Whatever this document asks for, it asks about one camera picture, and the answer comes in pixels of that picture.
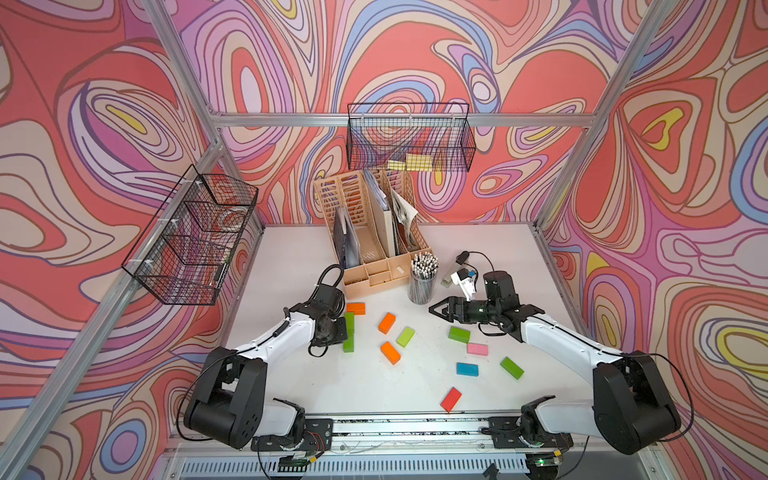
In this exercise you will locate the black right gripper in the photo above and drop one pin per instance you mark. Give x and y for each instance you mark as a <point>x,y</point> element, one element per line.
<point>452,302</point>

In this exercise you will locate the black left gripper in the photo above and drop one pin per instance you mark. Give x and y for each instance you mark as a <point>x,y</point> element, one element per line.
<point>342,332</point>

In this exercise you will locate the orange block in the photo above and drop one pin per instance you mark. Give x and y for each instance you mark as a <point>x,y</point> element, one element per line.
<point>356,308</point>
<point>387,323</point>
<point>390,353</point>

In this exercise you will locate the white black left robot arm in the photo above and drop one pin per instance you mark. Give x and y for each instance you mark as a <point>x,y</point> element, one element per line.
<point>228,401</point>

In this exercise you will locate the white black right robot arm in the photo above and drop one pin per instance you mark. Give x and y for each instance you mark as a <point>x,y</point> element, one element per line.
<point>630,406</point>

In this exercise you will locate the grey stapler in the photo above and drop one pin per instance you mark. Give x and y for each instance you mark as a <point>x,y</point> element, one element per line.
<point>458,264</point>

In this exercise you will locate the pink block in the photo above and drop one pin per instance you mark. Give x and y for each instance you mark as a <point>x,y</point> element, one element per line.
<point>477,349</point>

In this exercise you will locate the light green block centre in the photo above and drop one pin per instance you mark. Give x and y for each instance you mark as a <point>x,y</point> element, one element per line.
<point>405,337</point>

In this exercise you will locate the teal block lower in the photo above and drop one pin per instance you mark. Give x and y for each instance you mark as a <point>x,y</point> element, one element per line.
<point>467,369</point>

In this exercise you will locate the red block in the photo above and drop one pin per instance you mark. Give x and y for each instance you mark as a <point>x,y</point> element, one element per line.
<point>451,399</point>

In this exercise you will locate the beige plastic file organizer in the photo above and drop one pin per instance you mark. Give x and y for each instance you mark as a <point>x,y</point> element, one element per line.
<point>367,239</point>

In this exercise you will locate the yellow sticky notes pad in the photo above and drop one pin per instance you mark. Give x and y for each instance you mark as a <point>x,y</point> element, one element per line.
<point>412,162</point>

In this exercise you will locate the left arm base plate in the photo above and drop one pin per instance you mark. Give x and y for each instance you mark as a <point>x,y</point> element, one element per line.
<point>314,435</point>

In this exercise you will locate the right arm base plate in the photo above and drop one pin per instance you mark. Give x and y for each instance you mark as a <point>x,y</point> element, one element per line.
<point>520,432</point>

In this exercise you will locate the black wire basket left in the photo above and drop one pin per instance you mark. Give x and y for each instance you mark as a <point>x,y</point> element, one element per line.
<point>183,256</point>

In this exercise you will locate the black wire basket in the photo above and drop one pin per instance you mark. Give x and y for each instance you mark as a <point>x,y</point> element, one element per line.
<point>379,131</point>
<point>183,256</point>

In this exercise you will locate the black wire basket back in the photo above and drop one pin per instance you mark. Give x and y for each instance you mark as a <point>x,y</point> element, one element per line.
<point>379,131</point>

